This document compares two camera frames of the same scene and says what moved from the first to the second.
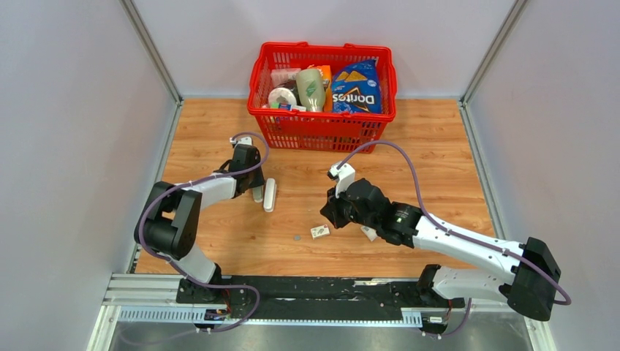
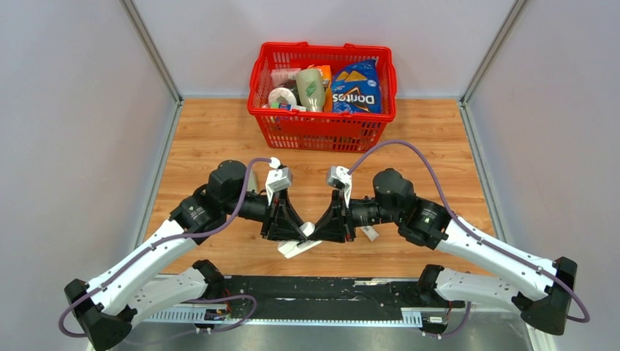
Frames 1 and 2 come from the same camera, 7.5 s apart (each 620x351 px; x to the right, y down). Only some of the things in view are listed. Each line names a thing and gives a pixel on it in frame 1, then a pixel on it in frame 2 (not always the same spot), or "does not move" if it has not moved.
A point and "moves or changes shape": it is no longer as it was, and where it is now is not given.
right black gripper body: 342,212 → 344,218
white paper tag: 370,232 does not move
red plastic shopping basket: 286,131 does not move
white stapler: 270,195 moves or changes shape
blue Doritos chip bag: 357,88 does not move
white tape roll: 279,91 does not move
